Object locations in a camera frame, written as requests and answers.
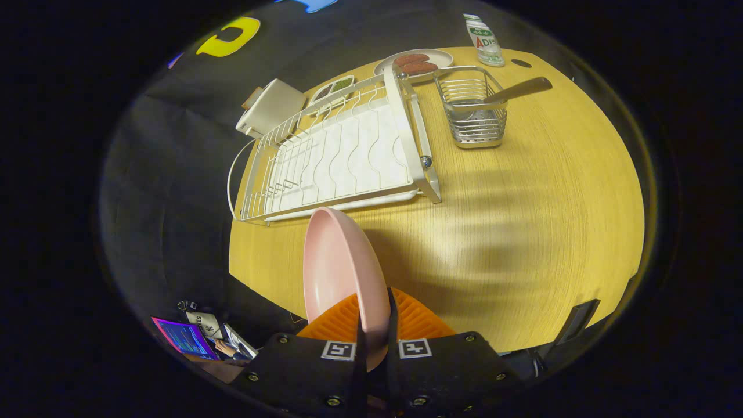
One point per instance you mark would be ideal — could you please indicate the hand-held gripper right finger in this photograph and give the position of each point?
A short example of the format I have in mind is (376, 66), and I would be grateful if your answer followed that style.
(447, 377)

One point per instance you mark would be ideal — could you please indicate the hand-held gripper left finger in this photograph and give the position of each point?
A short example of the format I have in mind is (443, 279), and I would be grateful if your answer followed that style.
(302, 377)

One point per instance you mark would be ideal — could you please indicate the pink plate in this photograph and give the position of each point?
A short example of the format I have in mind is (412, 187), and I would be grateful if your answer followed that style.
(342, 273)

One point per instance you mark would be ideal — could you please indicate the white compartment dish with beans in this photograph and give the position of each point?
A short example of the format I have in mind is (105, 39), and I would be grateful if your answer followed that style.
(325, 92)

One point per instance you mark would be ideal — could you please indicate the white plate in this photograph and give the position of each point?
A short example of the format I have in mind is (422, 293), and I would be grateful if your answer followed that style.
(442, 58)

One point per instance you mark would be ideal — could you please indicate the white printed bag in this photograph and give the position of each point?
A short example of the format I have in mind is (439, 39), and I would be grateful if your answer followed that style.
(204, 324)

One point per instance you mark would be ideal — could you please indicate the laptop with purple screen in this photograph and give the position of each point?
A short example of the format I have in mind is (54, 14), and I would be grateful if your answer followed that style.
(186, 338)

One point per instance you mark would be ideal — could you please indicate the black rectangular bar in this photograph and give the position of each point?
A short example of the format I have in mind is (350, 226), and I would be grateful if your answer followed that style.
(577, 319)

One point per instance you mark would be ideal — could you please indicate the white drain tray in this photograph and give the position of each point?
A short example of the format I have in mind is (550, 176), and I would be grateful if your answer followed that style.
(354, 157)

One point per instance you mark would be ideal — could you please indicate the white toaster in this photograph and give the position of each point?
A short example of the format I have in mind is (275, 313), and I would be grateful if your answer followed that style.
(273, 107)

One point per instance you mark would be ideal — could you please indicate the brown bread slice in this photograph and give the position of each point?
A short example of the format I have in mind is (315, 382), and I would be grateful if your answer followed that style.
(251, 98)

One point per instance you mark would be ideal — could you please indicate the red meat slice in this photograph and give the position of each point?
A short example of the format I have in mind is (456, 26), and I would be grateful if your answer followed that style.
(419, 68)
(411, 58)

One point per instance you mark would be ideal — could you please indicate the white green-label drink bottle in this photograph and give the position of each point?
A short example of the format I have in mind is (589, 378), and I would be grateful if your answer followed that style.
(486, 43)

